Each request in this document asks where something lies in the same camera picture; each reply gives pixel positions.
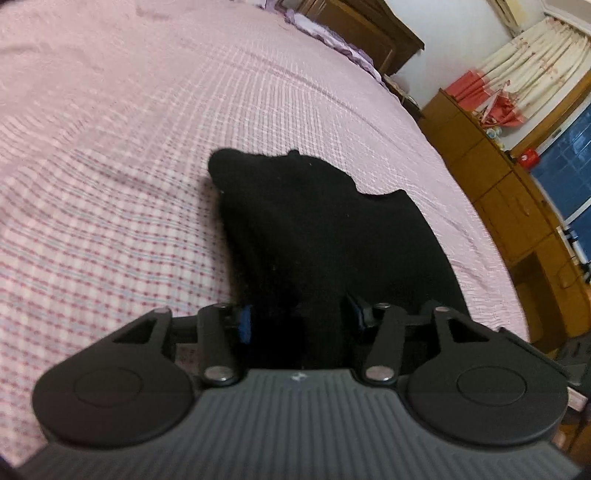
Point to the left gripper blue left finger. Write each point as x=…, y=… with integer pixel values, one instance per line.
x=245, y=324

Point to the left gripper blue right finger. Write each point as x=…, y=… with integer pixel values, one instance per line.
x=364, y=312

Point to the black knit cardigan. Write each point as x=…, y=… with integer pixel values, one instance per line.
x=306, y=247

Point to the wooden sideboard cabinet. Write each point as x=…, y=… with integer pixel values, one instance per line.
x=544, y=270

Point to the right dark nightstand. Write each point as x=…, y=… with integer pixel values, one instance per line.
x=406, y=100

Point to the red box on sideboard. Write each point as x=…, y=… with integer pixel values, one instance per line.
x=529, y=159

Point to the pink checked bedspread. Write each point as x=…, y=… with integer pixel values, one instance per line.
x=109, y=112

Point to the right purple ruffled pillow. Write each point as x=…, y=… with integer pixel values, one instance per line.
x=324, y=34

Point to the dark wooden headboard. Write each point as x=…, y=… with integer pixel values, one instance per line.
x=371, y=26

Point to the orange and cream curtain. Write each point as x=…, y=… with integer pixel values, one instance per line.
x=518, y=80

